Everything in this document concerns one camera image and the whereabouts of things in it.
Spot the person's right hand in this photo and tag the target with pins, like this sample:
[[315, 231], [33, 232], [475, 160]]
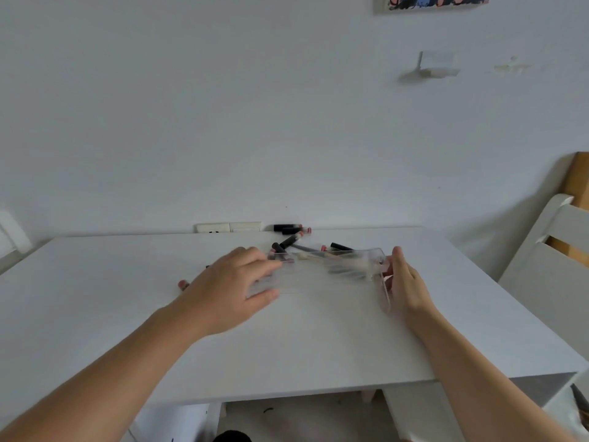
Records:
[[412, 294]]

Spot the person's left hand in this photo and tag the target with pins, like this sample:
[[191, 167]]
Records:
[[221, 294]]

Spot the person's right thumb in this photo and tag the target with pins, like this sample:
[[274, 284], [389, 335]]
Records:
[[389, 283]]

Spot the person's left thumb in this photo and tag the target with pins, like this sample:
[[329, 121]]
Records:
[[264, 299]]

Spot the clear acrylic organizer tray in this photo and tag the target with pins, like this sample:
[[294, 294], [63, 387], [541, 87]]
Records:
[[322, 276]]

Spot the person's left forearm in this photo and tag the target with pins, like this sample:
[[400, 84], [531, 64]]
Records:
[[101, 382]]

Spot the person's right forearm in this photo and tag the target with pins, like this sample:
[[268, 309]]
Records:
[[483, 386]]

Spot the black lipstick tube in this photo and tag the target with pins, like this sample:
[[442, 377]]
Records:
[[341, 247], [286, 227], [297, 231], [285, 244]]

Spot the grey lip pencil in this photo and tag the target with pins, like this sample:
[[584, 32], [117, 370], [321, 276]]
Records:
[[309, 248]]

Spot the pink-tipped lipstick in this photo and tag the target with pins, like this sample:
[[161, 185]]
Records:
[[183, 285]]

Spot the white wooden chair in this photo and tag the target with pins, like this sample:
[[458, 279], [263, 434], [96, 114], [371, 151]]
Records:
[[547, 280]]

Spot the brown wooden board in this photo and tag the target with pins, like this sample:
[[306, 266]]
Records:
[[577, 188]]

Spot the white wall socket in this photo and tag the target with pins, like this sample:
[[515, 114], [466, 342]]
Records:
[[212, 228]]

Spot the white wall bracket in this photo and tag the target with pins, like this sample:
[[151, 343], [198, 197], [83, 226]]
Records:
[[437, 65]]

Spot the colourful wall picture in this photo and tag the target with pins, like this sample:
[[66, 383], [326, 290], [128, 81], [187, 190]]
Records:
[[430, 2]]

